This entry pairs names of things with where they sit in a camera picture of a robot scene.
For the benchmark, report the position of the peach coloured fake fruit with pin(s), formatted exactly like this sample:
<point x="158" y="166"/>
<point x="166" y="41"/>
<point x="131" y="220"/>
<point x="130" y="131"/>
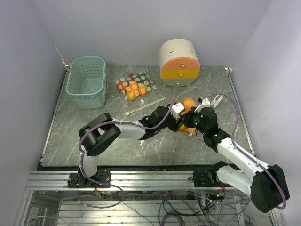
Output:
<point x="188" y="104"/>

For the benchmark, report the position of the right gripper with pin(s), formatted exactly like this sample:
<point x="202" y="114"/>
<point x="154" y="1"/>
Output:
<point x="191" y="113"/>

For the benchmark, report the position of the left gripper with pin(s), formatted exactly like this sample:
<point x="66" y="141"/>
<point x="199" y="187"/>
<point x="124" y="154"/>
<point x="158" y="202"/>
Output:
<point x="174" y="126"/>

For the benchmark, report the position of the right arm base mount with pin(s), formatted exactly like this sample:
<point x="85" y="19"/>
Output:
<point x="206" y="175"/>

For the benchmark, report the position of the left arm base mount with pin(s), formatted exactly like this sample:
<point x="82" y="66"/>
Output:
<point x="76" y="180"/>

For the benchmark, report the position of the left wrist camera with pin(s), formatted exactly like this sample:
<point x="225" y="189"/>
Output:
<point x="177" y="110"/>

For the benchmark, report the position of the polka dot zip bag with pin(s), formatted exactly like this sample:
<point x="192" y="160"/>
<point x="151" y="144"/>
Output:
<point x="138" y="91"/>

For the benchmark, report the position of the round mini drawer cabinet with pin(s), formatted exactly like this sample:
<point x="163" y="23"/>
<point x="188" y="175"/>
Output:
<point x="178" y="61"/>

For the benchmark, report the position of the teal plastic basket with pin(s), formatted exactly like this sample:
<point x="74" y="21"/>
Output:
<point x="86" y="82"/>

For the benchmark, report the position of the clear red-zip bag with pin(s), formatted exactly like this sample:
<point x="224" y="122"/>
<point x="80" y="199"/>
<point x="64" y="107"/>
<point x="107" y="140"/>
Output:
<point x="190" y="131"/>

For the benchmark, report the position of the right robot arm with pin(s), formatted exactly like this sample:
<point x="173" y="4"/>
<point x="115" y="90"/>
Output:
<point x="264" y="184"/>

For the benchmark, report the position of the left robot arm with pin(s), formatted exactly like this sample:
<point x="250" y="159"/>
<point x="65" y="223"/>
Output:
<point x="100" y="133"/>

